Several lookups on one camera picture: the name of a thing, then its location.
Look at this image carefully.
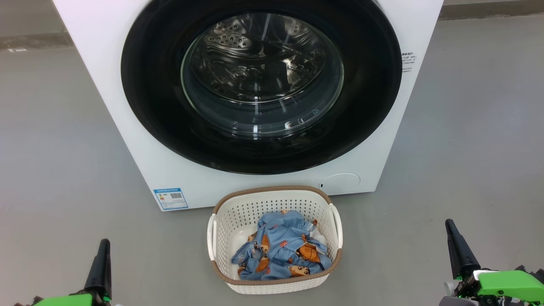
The white garment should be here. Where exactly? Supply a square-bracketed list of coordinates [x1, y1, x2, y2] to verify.
[312, 227, 328, 248]

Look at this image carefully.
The cream perforated laundry basket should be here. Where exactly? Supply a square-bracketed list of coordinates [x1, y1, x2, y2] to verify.
[207, 185, 343, 295]

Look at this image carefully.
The white front-load washing machine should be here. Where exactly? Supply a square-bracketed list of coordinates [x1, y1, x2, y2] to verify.
[52, 0, 445, 212]

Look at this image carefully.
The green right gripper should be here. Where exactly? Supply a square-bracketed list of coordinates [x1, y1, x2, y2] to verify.
[440, 219, 544, 306]

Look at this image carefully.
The black round glass washer door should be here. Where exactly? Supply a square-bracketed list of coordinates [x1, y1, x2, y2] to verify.
[121, 0, 402, 175]

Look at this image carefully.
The blue energy label sticker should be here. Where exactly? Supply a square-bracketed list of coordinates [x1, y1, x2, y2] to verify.
[153, 187, 189, 211]

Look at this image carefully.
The blue cartoon print garment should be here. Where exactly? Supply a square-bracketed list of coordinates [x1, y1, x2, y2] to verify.
[231, 210, 332, 281]

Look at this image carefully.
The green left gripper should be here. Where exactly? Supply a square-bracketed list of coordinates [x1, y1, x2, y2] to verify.
[15, 239, 124, 306]

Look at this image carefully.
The stainless steel washing machine drum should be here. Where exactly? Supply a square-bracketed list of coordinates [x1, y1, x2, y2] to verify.
[182, 13, 344, 137]

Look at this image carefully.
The round white filter cover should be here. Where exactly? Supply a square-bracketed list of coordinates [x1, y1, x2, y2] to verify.
[319, 173, 361, 196]

